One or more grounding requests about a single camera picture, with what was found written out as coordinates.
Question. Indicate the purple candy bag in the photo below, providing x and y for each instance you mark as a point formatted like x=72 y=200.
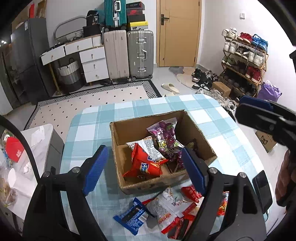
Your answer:
x=164 y=134

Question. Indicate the small cardboard box floor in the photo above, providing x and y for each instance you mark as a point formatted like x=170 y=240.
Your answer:
x=222 y=88

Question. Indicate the purple gift bag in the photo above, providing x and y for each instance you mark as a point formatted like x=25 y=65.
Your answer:
x=269 y=92

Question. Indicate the right hand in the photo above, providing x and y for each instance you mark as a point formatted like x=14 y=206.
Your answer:
x=284 y=178

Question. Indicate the white side table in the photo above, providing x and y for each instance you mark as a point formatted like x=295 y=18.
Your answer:
x=18 y=180

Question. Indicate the black smartphone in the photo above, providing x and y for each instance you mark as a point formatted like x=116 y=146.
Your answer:
x=262 y=190

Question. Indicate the black refrigerator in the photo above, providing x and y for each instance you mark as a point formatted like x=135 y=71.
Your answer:
x=29 y=42

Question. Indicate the wooden shoe rack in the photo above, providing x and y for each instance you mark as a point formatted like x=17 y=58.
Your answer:
x=244 y=62

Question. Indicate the white red snack bag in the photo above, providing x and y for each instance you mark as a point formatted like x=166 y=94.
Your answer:
x=169 y=205

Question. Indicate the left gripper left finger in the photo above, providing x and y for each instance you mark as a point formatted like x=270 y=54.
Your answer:
x=45 y=218

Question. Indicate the beige slipper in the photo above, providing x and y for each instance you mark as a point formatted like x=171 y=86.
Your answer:
x=170 y=87

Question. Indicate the white noodle snack bag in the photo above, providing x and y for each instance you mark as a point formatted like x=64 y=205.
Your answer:
x=147 y=144

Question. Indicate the red barcode snack packet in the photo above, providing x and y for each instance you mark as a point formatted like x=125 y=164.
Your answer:
x=179 y=227

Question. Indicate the patterned floor rug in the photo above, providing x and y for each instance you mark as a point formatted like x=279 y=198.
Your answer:
x=60 y=111

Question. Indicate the woven laundry basket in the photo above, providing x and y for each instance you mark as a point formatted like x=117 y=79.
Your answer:
x=70 y=76

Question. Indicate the silver suitcase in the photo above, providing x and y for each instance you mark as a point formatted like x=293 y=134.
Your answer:
x=140 y=45

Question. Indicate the teal suitcase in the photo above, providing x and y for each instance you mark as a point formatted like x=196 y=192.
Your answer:
x=115 y=14

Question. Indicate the beige suitcase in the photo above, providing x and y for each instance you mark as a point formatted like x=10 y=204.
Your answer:
x=115 y=44

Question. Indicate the brown SF cardboard box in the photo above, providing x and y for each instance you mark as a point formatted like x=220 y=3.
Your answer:
x=187 y=133

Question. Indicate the red box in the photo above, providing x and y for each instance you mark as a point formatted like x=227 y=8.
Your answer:
x=14 y=148

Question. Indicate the blue cookie packet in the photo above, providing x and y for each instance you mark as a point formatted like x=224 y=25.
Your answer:
x=134 y=217

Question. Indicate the red chip bag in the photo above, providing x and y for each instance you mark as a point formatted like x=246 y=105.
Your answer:
x=143 y=166

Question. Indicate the white drawer desk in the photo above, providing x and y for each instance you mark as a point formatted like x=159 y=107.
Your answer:
x=90 y=54

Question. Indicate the wooden door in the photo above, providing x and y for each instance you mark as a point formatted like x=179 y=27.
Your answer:
x=178 y=33

